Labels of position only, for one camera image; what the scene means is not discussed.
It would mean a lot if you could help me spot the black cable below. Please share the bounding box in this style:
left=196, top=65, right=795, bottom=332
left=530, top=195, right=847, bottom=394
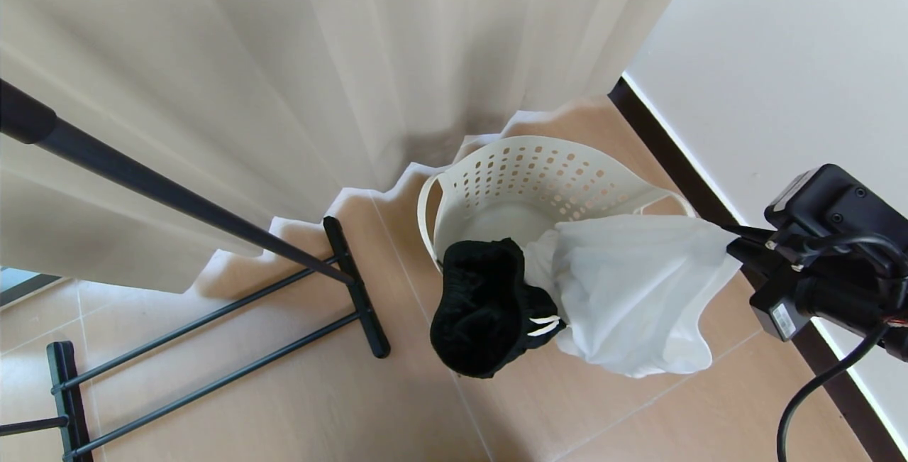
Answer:
left=776, top=323, right=892, bottom=462

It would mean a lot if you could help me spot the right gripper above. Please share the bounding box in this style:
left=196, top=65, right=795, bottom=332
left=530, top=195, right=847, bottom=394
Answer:
left=749, top=263, right=885, bottom=343

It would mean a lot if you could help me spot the window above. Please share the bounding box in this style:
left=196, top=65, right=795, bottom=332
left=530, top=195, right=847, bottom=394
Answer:
left=0, top=266, right=63, bottom=308

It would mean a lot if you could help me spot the black garment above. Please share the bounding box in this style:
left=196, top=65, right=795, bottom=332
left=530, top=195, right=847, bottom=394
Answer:
left=429, top=237, right=568, bottom=380

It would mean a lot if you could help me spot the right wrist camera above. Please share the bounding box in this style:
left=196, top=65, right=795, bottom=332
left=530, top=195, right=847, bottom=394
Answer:
left=763, top=163, right=908, bottom=275

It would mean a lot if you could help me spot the white laundry basket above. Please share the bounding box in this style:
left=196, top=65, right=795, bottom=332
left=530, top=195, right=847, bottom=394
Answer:
left=416, top=135, right=697, bottom=273

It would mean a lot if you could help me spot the beige curtain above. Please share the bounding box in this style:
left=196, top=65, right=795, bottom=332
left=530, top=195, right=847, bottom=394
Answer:
left=0, top=0, right=704, bottom=294

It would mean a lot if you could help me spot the black clothes rack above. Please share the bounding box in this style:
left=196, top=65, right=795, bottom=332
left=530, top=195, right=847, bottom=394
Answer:
left=0, top=79, right=392, bottom=462

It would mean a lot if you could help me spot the white printed t-shirt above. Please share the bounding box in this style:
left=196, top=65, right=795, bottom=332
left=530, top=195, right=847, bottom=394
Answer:
left=523, top=214, right=743, bottom=380

